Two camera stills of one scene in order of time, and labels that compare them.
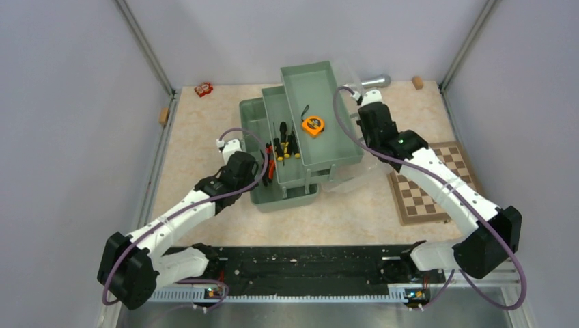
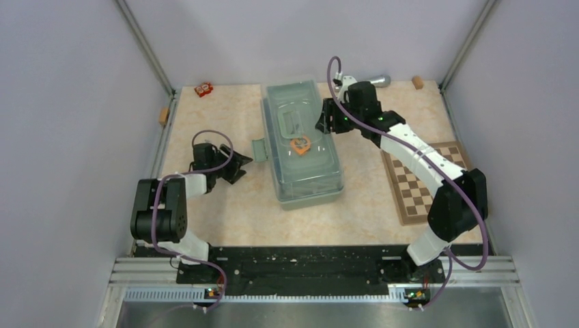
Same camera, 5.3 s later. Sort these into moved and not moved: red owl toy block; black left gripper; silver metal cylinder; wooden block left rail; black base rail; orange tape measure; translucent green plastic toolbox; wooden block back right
Moved: orange tape measure; black left gripper; translucent green plastic toolbox
Not moved: wooden block back right; black base rail; silver metal cylinder; red owl toy block; wooden block left rail
